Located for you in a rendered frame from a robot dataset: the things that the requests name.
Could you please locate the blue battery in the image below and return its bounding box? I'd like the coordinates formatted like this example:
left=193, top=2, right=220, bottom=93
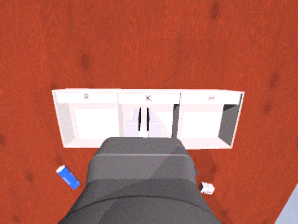
left=56, top=165, right=80, bottom=189

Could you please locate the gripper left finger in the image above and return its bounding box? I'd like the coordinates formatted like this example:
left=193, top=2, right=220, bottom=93
left=125, top=107, right=141, bottom=137

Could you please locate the white three-compartment bin rack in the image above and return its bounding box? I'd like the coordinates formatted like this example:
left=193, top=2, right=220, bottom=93
left=52, top=89, right=244, bottom=149

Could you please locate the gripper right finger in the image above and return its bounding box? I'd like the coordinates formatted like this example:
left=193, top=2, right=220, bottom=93
left=146, top=107, right=162, bottom=137

